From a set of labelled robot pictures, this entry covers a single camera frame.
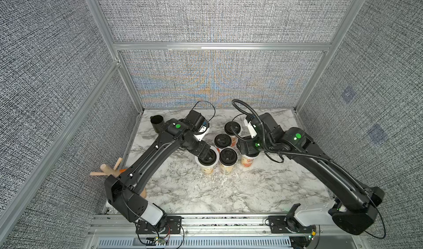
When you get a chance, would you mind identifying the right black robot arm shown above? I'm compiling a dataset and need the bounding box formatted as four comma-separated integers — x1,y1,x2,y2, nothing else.
237,112,384,235

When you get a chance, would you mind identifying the paper cup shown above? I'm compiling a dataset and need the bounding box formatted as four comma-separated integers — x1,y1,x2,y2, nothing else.
241,155,255,167
201,166,214,175
230,136,238,148
220,164,234,175

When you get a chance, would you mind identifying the black lid front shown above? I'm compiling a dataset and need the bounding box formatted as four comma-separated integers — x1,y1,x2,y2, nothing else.
224,121,242,136
214,133,232,149

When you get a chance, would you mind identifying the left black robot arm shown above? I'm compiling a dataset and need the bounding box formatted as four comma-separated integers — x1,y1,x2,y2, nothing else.
104,110,210,228

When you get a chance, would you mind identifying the black cylindrical cup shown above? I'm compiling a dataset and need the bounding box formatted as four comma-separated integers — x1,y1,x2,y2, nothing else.
150,115,165,133

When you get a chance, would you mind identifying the wooden peg rack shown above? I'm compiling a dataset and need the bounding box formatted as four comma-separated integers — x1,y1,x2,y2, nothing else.
90,158,125,177

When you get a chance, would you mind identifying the black lid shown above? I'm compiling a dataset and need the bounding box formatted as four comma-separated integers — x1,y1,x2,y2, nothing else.
219,148,238,166
214,133,232,149
224,121,242,136
198,148,217,166

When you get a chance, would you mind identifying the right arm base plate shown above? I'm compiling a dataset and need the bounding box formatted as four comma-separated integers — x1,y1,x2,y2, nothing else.
264,216,316,235

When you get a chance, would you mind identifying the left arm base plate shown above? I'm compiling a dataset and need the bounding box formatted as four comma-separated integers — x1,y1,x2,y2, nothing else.
135,216,182,235

